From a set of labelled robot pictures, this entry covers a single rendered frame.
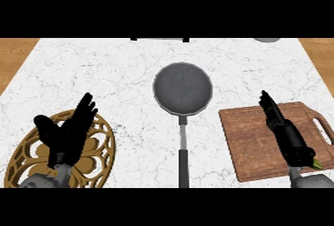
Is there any gold ornate round trivet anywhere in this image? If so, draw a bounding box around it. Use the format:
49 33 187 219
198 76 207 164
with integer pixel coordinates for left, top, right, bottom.
3 109 117 189

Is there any grey frying pan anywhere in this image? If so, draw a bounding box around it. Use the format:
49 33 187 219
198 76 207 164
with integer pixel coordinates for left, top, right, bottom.
151 62 215 189

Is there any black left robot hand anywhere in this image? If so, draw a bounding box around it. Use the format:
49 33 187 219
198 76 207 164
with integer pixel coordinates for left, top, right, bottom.
33 92 99 170

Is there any grey appliance with black feet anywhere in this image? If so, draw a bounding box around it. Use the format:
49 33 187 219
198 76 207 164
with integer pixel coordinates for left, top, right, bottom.
129 37 192 43

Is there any green squash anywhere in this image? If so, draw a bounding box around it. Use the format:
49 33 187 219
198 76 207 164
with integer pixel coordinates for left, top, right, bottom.
311 158 325 171

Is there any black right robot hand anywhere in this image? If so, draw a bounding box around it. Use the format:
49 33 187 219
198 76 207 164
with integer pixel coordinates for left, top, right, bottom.
259 89 318 170

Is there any grey round object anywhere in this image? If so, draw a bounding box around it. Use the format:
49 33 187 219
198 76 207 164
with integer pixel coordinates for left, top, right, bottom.
252 37 283 43

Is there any brown wooden cutting board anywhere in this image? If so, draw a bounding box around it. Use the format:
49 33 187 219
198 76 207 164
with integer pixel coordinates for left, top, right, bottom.
218 101 334 184

